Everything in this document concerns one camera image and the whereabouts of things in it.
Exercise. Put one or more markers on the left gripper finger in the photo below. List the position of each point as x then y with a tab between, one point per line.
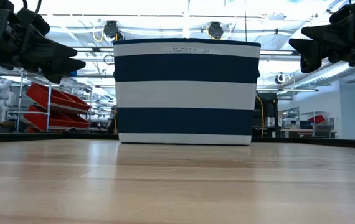
53	48
62	68

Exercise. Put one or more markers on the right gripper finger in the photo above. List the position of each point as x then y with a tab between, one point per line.
311	53
330	31

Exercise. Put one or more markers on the navy white striped fabric basket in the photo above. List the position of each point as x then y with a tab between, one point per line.
185	93

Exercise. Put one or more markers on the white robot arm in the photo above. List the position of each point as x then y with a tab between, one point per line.
0	96

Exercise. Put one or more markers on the red plastic bin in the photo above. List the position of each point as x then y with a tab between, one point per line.
79	104
79	120
40	119
40	93

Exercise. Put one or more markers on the red panel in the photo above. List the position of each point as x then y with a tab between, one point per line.
317	119

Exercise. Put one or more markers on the black equipment cabinet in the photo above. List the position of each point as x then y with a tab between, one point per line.
269	115

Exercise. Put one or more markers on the grey crate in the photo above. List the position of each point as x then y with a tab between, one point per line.
322	130

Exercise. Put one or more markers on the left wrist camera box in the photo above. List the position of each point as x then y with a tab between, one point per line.
35	20

